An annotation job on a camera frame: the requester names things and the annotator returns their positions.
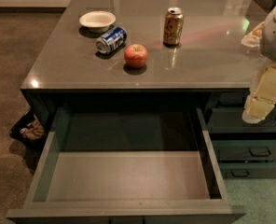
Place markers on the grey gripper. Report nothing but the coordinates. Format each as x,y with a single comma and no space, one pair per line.
275,36

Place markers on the red apple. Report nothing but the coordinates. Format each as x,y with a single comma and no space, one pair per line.
135,56

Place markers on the closed lower side drawer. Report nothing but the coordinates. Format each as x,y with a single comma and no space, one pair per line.
248,170

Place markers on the open grey top drawer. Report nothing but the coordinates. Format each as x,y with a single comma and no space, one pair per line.
128,168

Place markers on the gold upright soda can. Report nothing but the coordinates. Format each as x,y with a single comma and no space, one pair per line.
173,26

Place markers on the grey counter cabinet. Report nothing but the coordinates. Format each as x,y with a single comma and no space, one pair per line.
209,58

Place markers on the blue soda can lying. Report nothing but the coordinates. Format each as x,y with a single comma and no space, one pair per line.
111,40

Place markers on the white paper bowl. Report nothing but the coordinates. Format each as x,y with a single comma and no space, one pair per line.
97,21

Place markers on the black bin with trash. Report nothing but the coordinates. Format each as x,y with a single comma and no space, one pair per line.
29,131

